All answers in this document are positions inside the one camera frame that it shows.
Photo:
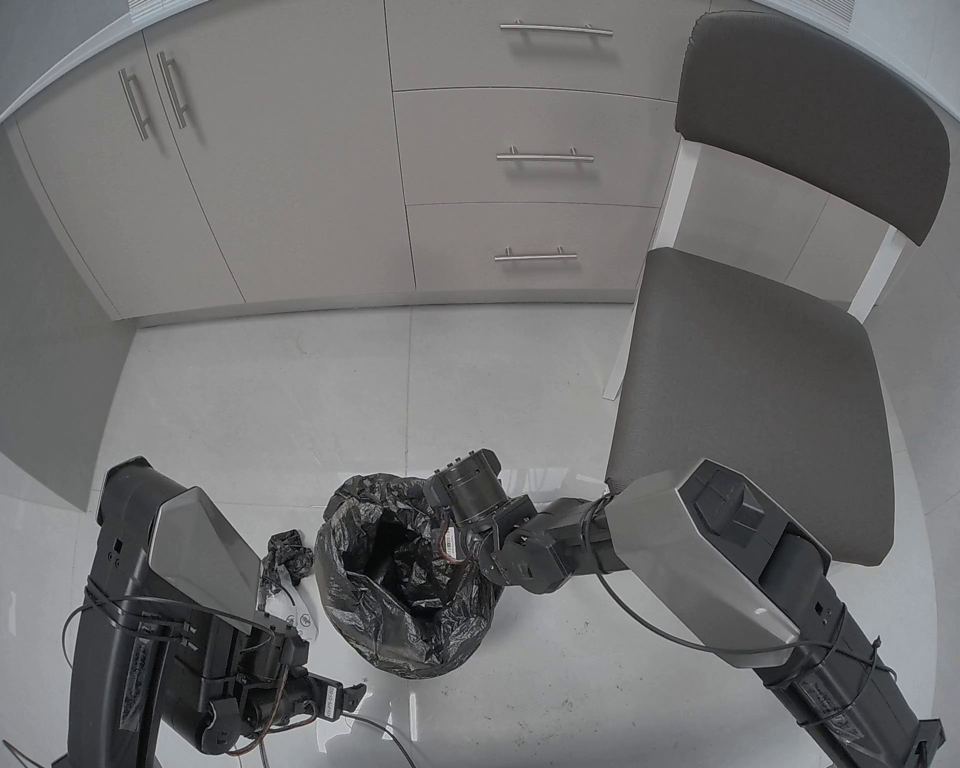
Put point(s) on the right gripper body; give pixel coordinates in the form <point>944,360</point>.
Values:
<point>450,544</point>

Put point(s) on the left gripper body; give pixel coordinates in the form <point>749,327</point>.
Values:
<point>330,701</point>

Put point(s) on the clear printed wrapper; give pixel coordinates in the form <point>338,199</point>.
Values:
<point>300,615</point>

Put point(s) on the black plastic bag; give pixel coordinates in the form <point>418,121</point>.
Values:
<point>420,637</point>

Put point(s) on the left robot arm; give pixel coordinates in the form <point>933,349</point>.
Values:
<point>187,547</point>

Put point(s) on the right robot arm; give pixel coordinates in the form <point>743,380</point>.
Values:
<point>697,555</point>

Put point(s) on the grey chair with white legs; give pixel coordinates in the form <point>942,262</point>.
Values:
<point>750,375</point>

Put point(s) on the beige cabinet with drawers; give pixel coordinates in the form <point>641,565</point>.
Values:
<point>300,187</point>

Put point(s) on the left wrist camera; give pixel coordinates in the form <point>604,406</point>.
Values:
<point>289,649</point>

